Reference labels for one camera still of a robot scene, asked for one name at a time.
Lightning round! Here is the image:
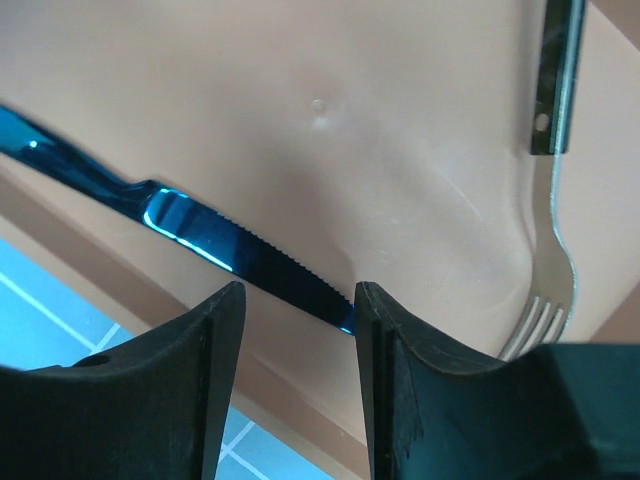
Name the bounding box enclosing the blue checked tablecloth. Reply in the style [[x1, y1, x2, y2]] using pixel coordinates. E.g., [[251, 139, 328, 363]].
[[1, 240, 329, 479]]

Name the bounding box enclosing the blue patterned knife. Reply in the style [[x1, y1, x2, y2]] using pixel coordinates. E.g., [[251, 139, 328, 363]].
[[1, 106, 355, 335]]

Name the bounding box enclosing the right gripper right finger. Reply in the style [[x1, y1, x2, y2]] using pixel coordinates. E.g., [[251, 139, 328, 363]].
[[355, 282, 639, 479]]

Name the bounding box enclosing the orange plastic tray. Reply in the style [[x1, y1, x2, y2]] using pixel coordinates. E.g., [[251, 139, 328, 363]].
[[1, 1, 639, 479]]

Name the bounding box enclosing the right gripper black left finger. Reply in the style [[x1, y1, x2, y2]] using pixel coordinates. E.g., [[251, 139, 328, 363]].
[[1, 282, 246, 479]]

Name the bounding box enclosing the silver metal fork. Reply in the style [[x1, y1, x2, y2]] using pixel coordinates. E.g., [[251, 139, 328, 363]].
[[498, 0, 587, 361]]

